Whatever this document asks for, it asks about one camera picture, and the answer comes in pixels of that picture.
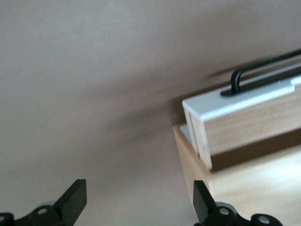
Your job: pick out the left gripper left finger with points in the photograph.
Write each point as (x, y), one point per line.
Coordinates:
(73, 200)

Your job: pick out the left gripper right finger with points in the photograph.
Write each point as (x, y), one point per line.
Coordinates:
(202, 202)

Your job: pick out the white-fronted wooden drawer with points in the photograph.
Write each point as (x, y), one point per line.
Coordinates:
(235, 127)

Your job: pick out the wooden drawer cabinet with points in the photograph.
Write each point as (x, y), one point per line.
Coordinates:
(247, 200)

